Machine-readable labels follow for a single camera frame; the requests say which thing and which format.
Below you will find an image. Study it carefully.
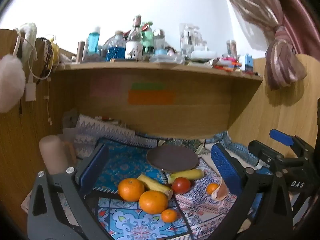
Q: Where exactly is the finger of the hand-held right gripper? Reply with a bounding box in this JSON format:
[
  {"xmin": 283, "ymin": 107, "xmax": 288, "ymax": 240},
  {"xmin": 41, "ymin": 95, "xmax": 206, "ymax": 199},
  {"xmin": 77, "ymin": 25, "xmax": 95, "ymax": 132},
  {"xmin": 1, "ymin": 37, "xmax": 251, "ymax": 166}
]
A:
[
  {"xmin": 247, "ymin": 140, "xmax": 284, "ymax": 170},
  {"xmin": 269, "ymin": 129, "xmax": 304, "ymax": 147}
]

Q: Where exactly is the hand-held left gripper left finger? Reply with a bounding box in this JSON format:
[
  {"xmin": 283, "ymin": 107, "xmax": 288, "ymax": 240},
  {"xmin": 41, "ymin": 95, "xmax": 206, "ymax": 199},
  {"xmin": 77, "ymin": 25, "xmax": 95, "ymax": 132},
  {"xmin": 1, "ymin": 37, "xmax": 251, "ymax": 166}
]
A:
[{"xmin": 27, "ymin": 144, "xmax": 113, "ymax": 240}]

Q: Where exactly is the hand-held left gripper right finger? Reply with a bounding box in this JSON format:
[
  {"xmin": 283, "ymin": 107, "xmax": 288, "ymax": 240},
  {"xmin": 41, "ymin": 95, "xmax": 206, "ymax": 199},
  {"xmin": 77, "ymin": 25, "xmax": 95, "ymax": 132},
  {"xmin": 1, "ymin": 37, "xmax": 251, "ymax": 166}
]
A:
[{"xmin": 211, "ymin": 144, "xmax": 293, "ymax": 240}]

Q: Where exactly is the small orange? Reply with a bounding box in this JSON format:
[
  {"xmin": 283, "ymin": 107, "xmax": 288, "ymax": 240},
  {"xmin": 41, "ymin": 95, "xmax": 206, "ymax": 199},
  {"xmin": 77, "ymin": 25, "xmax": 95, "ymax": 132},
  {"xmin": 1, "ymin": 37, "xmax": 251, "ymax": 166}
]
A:
[
  {"xmin": 161, "ymin": 209, "xmax": 178, "ymax": 223},
  {"xmin": 206, "ymin": 183, "xmax": 220, "ymax": 195}
]

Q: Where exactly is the yellow banana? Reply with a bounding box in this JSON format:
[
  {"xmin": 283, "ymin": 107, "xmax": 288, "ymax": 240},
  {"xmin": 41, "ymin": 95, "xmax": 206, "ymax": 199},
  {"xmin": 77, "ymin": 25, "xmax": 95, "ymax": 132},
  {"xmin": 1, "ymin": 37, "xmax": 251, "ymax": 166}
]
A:
[
  {"xmin": 137, "ymin": 174, "xmax": 173, "ymax": 200},
  {"xmin": 167, "ymin": 169, "xmax": 204, "ymax": 184}
]

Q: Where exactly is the large orange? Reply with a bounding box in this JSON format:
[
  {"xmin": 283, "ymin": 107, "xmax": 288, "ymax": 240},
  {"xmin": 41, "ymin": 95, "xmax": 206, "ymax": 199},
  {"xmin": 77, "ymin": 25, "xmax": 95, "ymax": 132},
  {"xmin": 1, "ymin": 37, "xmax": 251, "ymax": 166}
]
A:
[
  {"xmin": 139, "ymin": 190, "xmax": 169, "ymax": 215},
  {"xmin": 118, "ymin": 178, "xmax": 145, "ymax": 202}
]

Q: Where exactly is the red tomato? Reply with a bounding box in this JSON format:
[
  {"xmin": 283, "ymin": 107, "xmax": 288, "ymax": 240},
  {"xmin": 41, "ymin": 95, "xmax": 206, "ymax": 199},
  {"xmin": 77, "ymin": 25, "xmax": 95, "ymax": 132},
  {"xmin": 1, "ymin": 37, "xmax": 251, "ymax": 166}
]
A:
[{"xmin": 171, "ymin": 177, "xmax": 192, "ymax": 194}]

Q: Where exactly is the dark brown round plate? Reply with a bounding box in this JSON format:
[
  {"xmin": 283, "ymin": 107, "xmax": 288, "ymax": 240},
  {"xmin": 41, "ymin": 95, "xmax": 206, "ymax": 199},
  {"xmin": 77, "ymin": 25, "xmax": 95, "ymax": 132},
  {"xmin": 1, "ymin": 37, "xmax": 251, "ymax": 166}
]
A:
[{"xmin": 146, "ymin": 145, "xmax": 199, "ymax": 173}]

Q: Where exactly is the peach plastic wrapper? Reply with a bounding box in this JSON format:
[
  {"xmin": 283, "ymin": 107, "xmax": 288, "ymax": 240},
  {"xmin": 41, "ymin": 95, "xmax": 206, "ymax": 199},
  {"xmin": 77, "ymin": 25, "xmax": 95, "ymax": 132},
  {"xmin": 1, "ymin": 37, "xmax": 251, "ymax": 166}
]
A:
[{"xmin": 215, "ymin": 179, "xmax": 229, "ymax": 201}]

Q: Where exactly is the zigzag patterned rolled cloth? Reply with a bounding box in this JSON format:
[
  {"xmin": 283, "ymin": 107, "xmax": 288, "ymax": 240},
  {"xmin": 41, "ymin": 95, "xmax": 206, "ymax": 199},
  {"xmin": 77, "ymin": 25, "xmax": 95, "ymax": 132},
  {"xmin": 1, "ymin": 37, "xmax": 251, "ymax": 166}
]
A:
[{"xmin": 74, "ymin": 115, "xmax": 158, "ymax": 158}]

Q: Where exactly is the pale pink cup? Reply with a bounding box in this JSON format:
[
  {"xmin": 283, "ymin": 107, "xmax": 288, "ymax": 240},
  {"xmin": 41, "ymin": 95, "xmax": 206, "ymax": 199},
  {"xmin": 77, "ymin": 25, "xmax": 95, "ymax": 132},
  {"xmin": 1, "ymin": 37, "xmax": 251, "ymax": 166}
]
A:
[{"xmin": 39, "ymin": 135, "xmax": 75, "ymax": 175}]

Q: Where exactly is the red white small packet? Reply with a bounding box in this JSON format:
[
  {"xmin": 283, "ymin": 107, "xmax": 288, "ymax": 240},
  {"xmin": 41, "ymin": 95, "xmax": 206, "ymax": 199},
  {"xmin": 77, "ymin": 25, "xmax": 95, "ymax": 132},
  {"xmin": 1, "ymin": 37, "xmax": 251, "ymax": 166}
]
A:
[{"xmin": 97, "ymin": 116, "xmax": 118, "ymax": 125}]

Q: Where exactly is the wooden shelf unit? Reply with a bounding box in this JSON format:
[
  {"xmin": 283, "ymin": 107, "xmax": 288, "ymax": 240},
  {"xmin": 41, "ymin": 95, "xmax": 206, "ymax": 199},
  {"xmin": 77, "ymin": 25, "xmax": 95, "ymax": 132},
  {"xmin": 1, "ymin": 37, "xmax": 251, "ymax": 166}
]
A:
[{"xmin": 0, "ymin": 29, "xmax": 320, "ymax": 230}]

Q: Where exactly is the blue patterned cloth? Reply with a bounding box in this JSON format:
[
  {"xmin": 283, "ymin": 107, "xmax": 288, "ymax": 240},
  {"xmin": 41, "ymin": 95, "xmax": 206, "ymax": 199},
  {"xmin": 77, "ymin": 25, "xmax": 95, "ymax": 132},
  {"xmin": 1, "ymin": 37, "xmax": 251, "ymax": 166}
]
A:
[{"xmin": 92, "ymin": 130, "xmax": 263, "ymax": 240}]

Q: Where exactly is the pink curtain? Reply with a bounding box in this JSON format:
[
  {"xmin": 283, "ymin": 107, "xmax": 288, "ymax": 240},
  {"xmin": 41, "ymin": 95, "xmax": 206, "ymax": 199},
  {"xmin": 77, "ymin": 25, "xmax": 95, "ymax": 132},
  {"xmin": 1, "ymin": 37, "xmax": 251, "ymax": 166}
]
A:
[{"xmin": 217, "ymin": 0, "xmax": 320, "ymax": 90}]

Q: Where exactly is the white paper sheet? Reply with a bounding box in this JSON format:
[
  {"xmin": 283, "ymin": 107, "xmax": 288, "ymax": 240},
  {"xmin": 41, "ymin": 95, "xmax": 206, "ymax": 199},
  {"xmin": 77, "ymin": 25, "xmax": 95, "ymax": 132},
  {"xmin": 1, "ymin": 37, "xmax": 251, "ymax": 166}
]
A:
[{"xmin": 21, "ymin": 190, "xmax": 33, "ymax": 213}]

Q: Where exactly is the pink sticky note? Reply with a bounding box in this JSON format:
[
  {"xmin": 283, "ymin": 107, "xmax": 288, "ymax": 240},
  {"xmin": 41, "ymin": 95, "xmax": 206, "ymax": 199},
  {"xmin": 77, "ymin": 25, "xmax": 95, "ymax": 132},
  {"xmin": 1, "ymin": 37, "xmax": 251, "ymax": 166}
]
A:
[{"xmin": 89, "ymin": 76, "xmax": 123, "ymax": 98}]

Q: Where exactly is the blue box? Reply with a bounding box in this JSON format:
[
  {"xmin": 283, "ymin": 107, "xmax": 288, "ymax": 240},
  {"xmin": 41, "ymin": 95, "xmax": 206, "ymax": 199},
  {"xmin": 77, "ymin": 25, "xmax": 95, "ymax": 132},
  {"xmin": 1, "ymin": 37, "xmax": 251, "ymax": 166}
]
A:
[{"xmin": 241, "ymin": 54, "xmax": 253, "ymax": 72}]

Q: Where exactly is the orange sticky note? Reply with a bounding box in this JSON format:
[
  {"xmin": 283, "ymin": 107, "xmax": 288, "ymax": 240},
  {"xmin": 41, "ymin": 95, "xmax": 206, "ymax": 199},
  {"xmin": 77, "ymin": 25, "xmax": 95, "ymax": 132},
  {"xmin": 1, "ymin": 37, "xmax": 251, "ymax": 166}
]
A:
[{"xmin": 128, "ymin": 90, "xmax": 175, "ymax": 105}]

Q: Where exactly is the pile of red pink packets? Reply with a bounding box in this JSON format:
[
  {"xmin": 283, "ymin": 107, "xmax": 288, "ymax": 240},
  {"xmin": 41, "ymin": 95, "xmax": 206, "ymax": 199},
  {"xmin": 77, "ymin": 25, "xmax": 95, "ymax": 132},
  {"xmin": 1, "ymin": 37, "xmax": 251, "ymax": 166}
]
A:
[{"xmin": 214, "ymin": 57, "xmax": 243, "ymax": 72}]

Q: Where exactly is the green sticky note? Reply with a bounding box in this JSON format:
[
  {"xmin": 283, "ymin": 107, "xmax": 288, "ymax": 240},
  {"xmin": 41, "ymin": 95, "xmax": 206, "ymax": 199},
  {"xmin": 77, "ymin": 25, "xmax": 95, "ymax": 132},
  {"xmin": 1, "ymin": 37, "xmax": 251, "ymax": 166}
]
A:
[{"xmin": 132, "ymin": 82, "xmax": 166, "ymax": 90}]

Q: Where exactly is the white charger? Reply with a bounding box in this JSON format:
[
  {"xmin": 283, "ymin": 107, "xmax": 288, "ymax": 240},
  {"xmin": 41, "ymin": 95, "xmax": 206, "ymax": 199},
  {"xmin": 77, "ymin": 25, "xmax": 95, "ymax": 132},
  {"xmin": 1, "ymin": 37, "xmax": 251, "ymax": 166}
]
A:
[{"xmin": 25, "ymin": 82, "xmax": 36, "ymax": 102}]

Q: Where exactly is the white oval dish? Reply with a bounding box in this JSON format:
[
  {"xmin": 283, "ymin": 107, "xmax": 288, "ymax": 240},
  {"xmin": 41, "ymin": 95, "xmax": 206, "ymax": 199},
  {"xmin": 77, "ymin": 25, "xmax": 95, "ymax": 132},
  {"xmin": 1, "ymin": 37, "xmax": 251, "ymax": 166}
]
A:
[{"xmin": 191, "ymin": 51, "xmax": 217, "ymax": 60}]

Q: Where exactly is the brown cylinder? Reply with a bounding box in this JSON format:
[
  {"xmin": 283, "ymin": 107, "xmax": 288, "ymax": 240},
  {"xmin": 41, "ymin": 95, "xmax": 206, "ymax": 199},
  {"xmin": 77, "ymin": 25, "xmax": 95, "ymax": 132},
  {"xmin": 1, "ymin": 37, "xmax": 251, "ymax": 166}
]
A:
[{"xmin": 76, "ymin": 41, "xmax": 85, "ymax": 63}]

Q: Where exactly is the round blue liquid bottle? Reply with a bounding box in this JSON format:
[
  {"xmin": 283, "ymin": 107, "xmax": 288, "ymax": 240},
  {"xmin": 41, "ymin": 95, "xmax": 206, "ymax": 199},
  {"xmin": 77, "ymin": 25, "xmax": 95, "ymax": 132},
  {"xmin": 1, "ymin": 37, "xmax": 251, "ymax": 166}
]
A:
[{"xmin": 105, "ymin": 31, "xmax": 126, "ymax": 62}]

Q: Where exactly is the white fluffy earmuff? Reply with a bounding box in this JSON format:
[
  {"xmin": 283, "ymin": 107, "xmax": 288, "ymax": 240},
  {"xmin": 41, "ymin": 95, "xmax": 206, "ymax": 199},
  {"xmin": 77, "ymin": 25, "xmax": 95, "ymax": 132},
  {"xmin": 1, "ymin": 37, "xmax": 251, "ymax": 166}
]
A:
[{"xmin": 0, "ymin": 54, "xmax": 26, "ymax": 113}]

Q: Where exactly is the yellow hanging item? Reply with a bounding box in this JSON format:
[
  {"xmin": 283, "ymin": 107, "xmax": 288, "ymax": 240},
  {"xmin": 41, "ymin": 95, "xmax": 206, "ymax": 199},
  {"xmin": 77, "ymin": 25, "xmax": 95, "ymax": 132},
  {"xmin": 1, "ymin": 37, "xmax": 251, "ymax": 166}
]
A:
[{"xmin": 51, "ymin": 42, "xmax": 60, "ymax": 65}]

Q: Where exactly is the clear flat box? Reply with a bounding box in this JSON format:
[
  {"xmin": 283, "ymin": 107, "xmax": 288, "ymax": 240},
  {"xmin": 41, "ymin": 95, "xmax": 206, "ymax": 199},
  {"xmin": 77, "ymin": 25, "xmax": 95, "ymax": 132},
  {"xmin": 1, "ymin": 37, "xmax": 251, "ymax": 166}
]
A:
[{"xmin": 150, "ymin": 54, "xmax": 185, "ymax": 64}]

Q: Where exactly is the tall blue liquid bottle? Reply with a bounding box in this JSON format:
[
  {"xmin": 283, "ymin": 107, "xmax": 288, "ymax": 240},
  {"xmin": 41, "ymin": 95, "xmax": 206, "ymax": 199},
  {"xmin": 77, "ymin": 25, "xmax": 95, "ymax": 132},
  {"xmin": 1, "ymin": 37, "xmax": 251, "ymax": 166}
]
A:
[{"xmin": 87, "ymin": 26, "xmax": 101, "ymax": 54}]

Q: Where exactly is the clear glass bottle white label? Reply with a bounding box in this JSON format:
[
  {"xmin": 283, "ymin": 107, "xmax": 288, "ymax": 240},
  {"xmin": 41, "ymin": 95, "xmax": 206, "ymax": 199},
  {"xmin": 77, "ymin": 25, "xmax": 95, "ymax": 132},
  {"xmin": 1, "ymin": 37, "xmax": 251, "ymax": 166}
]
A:
[{"xmin": 125, "ymin": 15, "xmax": 143, "ymax": 60}]

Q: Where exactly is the clear plastic container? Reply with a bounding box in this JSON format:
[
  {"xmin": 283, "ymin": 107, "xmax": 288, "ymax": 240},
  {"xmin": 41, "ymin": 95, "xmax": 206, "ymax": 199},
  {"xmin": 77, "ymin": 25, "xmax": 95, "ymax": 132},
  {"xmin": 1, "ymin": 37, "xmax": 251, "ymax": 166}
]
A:
[{"xmin": 179, "ymin": 23, "xmax": 200, "ymax": 58}]

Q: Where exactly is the clear bottle silver cap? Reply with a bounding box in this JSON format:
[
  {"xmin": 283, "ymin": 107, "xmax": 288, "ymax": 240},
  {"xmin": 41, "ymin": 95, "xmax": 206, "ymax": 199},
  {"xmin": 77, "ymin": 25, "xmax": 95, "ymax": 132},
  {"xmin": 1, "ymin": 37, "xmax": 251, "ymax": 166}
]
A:
[{"xmin": 153, "ymin": 29, "xmax": 166, "ymax": 53}]

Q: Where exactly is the white fluffy headband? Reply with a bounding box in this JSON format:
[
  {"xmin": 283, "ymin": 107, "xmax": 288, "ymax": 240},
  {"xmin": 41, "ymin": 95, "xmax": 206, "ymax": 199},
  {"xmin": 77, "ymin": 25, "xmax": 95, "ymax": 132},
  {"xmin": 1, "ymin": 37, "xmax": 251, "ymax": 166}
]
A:
[{"xmin": 14, "ymin": 23, "xmax": 38, "ymax": 60}]

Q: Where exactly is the white cable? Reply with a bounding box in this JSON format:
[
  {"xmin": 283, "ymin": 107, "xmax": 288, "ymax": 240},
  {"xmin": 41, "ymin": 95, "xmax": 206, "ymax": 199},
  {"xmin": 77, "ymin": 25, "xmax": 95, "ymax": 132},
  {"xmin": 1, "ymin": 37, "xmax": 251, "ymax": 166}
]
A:
[{"xmin": 46, "ymin": 80, "xmax": 53, "ymax": 124}]

